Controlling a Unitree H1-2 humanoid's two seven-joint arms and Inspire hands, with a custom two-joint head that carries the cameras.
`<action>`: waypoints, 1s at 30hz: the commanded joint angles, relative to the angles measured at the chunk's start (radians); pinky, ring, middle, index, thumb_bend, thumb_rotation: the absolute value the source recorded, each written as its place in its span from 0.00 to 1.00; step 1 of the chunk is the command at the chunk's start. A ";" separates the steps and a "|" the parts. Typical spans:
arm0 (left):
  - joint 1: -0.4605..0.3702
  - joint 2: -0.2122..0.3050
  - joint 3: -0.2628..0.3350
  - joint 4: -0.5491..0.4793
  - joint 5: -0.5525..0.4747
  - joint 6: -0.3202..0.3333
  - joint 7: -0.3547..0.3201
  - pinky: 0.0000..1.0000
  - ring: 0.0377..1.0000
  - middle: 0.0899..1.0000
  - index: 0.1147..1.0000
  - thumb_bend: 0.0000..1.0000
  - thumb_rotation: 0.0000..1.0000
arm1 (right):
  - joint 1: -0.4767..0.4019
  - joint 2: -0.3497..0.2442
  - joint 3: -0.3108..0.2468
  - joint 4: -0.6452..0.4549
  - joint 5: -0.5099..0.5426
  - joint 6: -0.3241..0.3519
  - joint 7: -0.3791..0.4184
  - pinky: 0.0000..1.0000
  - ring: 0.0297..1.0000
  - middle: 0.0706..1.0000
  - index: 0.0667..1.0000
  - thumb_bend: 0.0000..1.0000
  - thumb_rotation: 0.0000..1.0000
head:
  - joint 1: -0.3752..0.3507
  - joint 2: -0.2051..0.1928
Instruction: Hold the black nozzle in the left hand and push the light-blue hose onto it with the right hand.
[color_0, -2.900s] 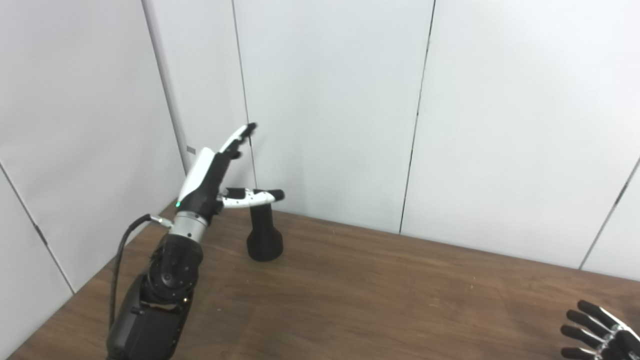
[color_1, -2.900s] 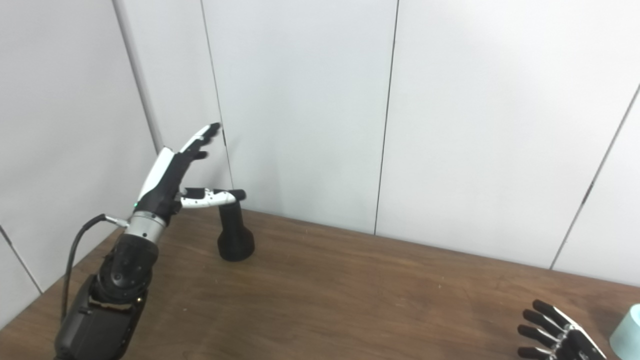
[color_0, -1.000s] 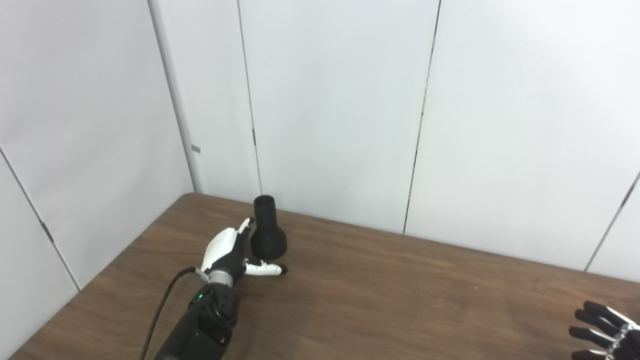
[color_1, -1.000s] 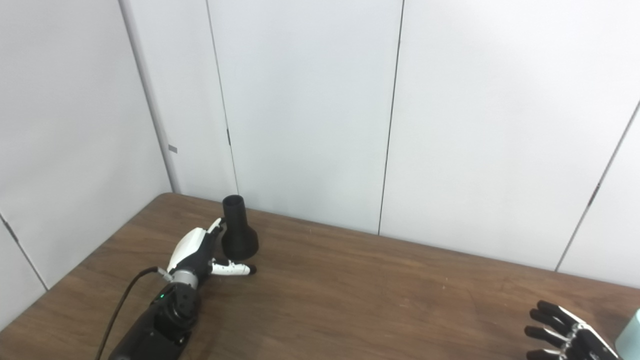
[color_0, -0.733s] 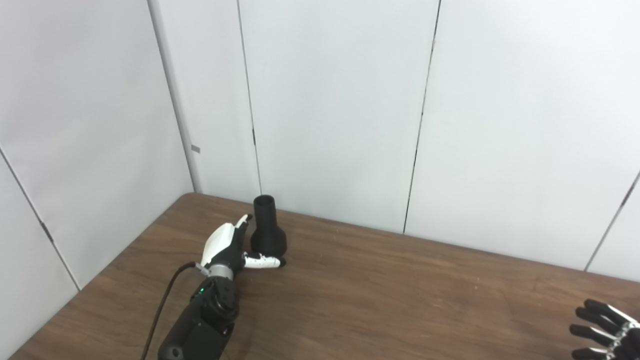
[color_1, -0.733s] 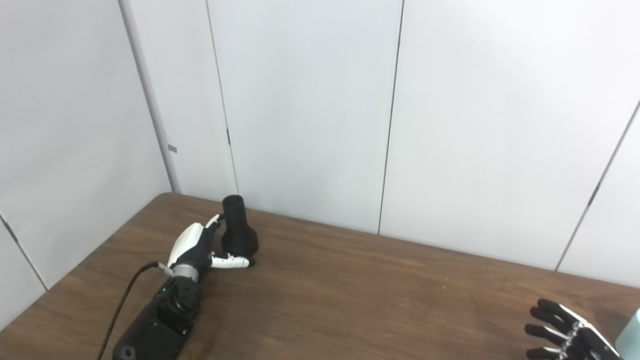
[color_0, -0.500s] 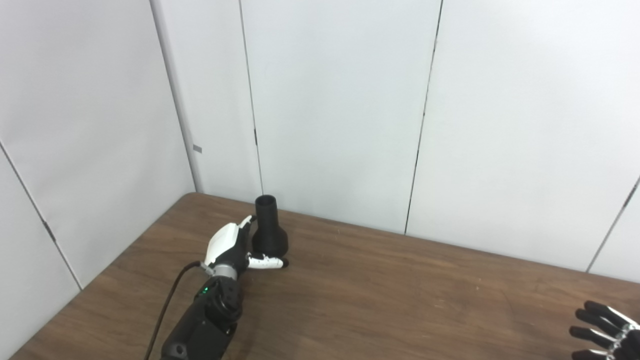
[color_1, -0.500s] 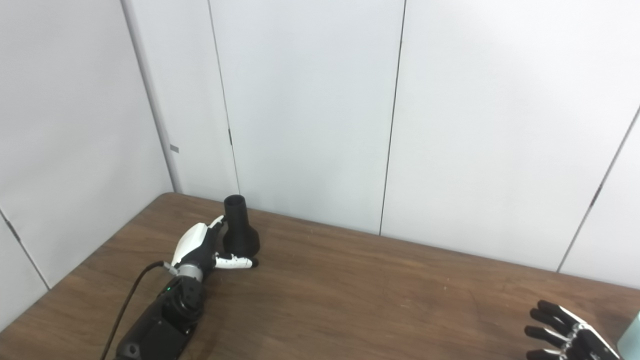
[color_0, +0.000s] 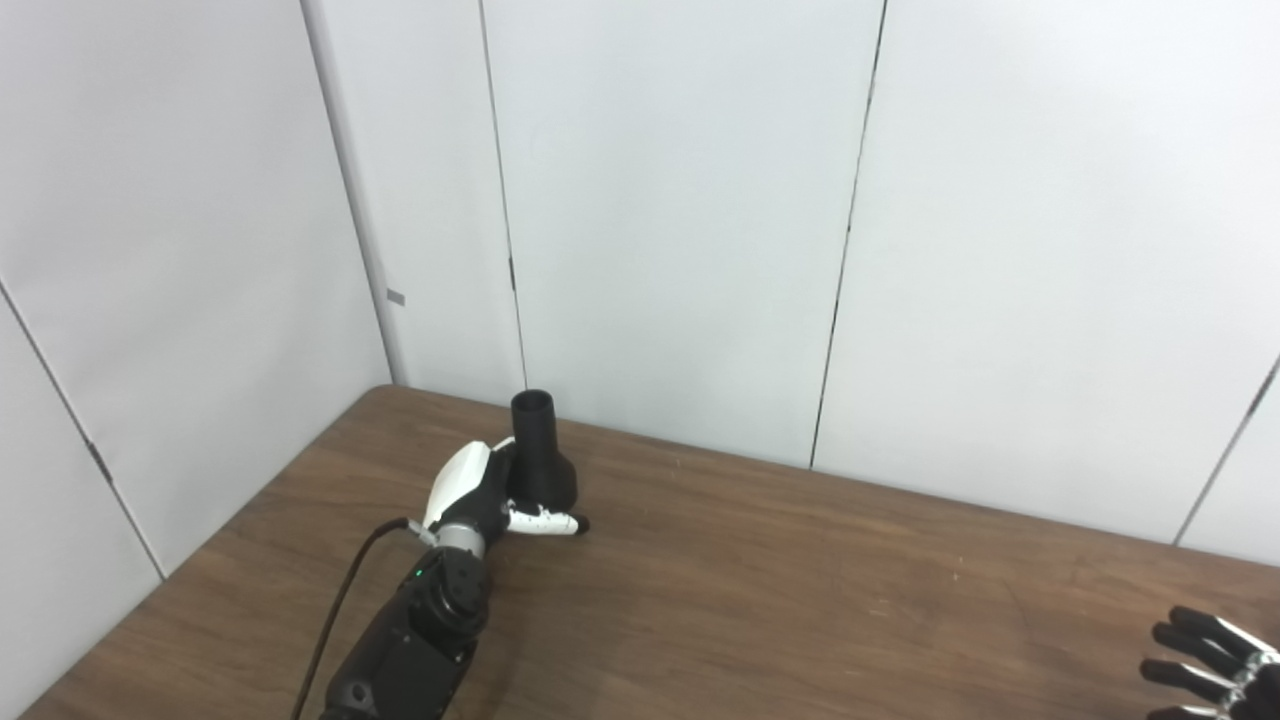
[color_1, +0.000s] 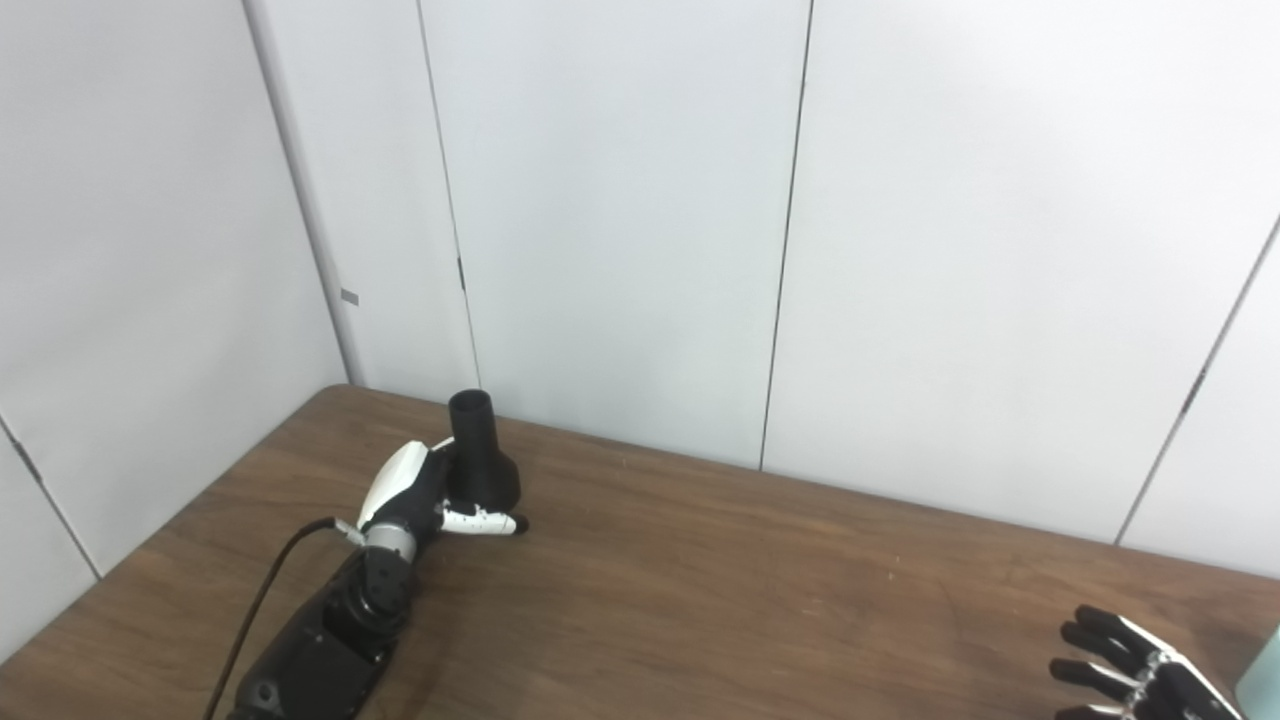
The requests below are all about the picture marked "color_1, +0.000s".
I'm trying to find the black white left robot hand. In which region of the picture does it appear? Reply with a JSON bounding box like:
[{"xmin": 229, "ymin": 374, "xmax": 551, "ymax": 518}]
[{"xmin": 356, "ymin": 438, "xmax": 530, "ymax": 549}]

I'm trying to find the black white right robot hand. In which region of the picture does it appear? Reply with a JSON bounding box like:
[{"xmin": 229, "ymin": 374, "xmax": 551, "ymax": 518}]
[{"xmin": 1048, "ymin": 604, "xmax": 1246, "ymax": 720}]

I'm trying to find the black flared nozzle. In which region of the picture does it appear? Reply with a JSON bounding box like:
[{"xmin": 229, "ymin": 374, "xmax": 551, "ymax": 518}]
[{"xmin": 447, "ymin": 390, "xmax": 522, "ymax": 516}]

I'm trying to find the light blue cylinder cup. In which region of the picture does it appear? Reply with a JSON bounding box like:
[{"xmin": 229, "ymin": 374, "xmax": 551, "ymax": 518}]
[{"xmin": 1235, "ymin": 625, "xmax": 1280, "ymax": 720}]

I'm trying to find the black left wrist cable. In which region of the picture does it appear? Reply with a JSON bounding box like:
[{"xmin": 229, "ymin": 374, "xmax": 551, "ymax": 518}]
[{"xmin": 203, "ymin": 516, "xmax": 366, "ymax": 720}]

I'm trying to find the white vertical corner post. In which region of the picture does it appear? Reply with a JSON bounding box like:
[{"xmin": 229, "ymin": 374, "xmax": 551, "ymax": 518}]
[{"xmin": 243, "ymin": 0, "xmax": 363, "ymax": 391}]

